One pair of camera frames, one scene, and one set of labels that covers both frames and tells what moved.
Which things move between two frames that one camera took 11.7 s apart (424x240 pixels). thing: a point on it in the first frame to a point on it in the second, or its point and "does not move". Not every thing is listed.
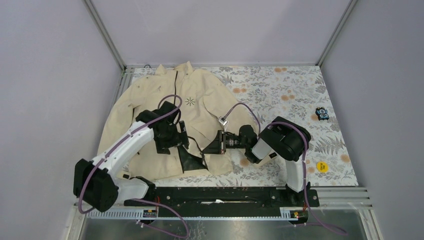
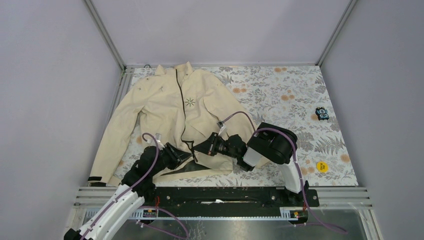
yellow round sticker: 322,166 does not move
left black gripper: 179,138 to 175,156
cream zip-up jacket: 208,105 does not move
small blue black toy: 322,113 does not move
